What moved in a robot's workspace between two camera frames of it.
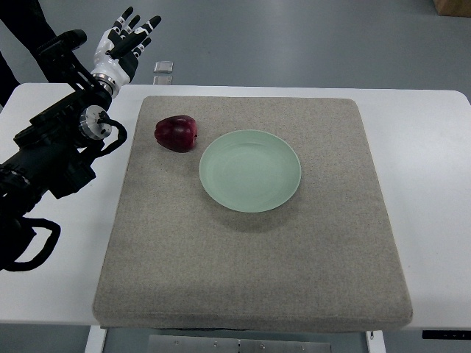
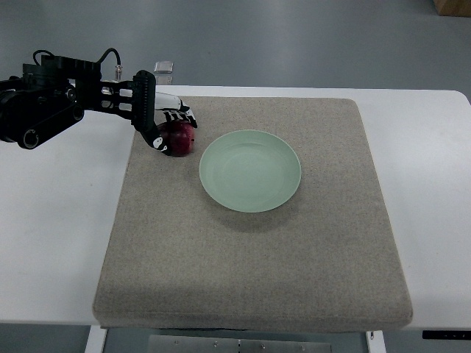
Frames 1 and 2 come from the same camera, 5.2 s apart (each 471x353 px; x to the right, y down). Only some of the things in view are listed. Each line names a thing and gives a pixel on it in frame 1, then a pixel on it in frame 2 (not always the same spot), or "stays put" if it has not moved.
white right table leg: [377, 344] stays put
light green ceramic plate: [250, 170] stays put
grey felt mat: [240, 214] stays put
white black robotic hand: [118, 49] → [174, 109]
